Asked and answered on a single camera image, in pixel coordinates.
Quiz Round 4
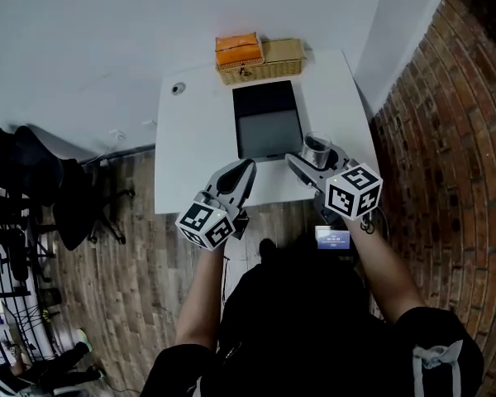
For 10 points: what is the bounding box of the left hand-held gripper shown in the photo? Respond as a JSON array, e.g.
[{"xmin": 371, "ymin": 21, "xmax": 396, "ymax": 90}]
[{"xmin": 175, "ymin": 158, "xmax": 258, "ymax": 251}]

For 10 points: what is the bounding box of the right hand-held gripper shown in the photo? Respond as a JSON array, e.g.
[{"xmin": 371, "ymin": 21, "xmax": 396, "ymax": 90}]
[{"xmin": 284, "ymin": 147, "xmax": 384, "ymax": 227}]

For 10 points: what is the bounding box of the clear glass cup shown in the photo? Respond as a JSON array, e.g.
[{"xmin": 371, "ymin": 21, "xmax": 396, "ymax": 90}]
[{"xmin": 300, "ymin": 132, "xmax": 334, "ymax": 171}]

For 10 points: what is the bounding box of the black tray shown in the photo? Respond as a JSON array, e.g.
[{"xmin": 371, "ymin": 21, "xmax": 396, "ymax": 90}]
[{"xmin": 231, "ymin": 79, "xmax": 305, "ymax": 163}]

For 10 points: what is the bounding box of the person's right forearm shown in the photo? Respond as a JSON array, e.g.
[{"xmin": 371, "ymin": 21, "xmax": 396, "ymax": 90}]
[{"xmin": 346, "ymin": 217, "xmax": 427, "ymax": 326}]

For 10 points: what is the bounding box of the person's left forearm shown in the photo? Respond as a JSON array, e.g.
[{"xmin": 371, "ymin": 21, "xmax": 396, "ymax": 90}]
[{"xmin": 175, "ymin": 244, "xmax": 225, "ymax": 353}]

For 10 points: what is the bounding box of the white table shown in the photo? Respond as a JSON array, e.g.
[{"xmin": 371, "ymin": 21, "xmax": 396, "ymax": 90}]
[{"xmin": 154, "ymin": 47, "xmax": 382, "ymax": 216}]

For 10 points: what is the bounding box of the small display screen device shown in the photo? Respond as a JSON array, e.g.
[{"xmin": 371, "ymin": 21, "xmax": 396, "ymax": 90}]
[{"xmin": 315, "ymin": 224, "xmax": 351, "ymax": 251}]

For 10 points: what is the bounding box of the wicker basket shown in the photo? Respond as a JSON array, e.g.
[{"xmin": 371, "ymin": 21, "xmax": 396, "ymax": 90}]
[{"xmin": 215, "ymin": 37, "xmax": 307, "ymax": 87}]

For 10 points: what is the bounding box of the orange pouch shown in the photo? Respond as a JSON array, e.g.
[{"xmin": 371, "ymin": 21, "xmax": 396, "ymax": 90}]
[{"xmin": 214, "ymin": 31, "xmax": 265, "ymax": 68}]

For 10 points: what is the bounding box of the person's black clothing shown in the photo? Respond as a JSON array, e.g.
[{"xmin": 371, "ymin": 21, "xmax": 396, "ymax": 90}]
[{"xmin": 140, "ymin": 237, "xmax": 484, "ymax": 397}]

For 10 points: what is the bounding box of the black office chair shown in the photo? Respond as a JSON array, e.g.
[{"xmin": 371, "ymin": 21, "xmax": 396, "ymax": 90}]
[{"xmin": 0, "ymin": 125, "xmax": 136, "ymax": 251}]

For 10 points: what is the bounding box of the black metal railing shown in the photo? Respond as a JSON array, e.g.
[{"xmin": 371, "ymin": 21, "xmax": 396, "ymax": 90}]
[{"xmin": 0, "ymin": 171, "xmax": 63, "ymax": 363}]

